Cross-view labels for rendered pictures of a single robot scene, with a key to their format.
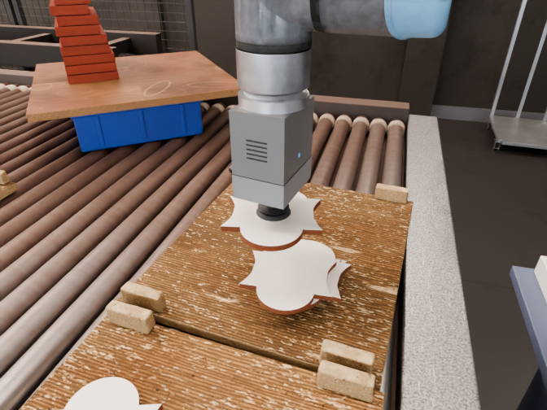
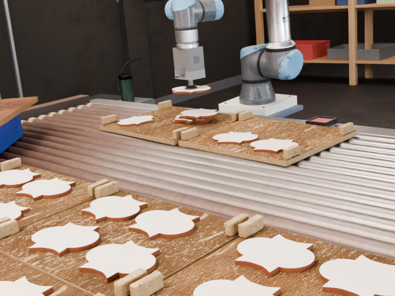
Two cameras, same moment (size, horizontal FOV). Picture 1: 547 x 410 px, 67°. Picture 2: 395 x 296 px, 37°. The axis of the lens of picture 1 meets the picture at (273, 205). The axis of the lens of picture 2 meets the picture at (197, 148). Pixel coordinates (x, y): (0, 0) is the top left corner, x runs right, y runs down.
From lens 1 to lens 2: 1.80 m
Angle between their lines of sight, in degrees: 59
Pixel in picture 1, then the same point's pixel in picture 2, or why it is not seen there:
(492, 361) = not seen: hidden behind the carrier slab
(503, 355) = not seen: hidden behind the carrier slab
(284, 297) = (210, 113)
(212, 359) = (218, 130)
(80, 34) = not seen: outside the picture
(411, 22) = (219, 15)
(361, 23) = (210, 17)
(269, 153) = (199, 59)
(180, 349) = (210, 133)
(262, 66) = (194, 33)
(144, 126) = (9, 133)
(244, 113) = (192, 48)
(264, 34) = (194, 24)
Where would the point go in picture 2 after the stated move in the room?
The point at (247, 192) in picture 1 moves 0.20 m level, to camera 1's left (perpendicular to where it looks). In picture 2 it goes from (194, 76) to (165, 87)
